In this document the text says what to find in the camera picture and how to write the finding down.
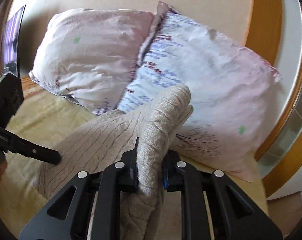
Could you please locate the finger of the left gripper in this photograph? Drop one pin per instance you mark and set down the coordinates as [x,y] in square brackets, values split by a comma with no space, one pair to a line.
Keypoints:
[15,144]

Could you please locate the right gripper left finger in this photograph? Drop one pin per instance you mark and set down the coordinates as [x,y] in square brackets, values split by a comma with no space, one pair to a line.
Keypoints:
[88,206]

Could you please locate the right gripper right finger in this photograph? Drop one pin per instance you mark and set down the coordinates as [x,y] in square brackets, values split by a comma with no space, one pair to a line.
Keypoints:
[213,206]

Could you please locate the beige cable-knit sweater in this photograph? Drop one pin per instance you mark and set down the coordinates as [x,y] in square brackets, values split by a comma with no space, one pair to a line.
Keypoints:
[100,142]

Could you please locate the pink floral left pillow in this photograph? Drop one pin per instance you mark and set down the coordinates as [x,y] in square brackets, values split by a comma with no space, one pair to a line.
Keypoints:
[90,56]

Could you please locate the blue floral right pillow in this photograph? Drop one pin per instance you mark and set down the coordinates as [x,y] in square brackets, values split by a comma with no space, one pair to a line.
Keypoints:
[230,86]

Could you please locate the wooden glass-panel headboard frame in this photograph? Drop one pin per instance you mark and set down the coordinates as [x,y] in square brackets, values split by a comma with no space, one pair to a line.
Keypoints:
[275,33]

